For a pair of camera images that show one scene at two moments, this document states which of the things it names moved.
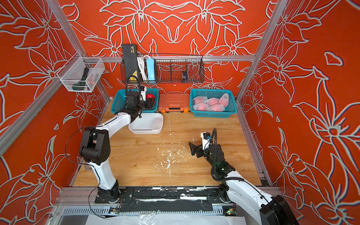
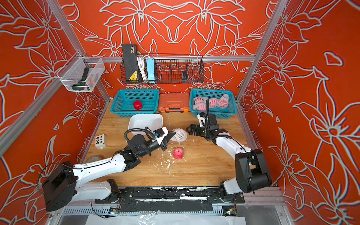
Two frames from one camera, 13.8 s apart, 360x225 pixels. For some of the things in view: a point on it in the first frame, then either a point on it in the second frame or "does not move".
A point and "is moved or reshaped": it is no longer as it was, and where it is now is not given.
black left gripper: [149, 104] -> [163, 145]
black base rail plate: [171, 199] does not move
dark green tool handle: [81, 85] does not move
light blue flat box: [150, 69] does not move
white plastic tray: [149, 123] does not move
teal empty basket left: [119, 99] does not move
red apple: [148, 96] is moved or reshaped
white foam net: [152, 124] does not move
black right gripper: [196, 148] -> [193, 126]
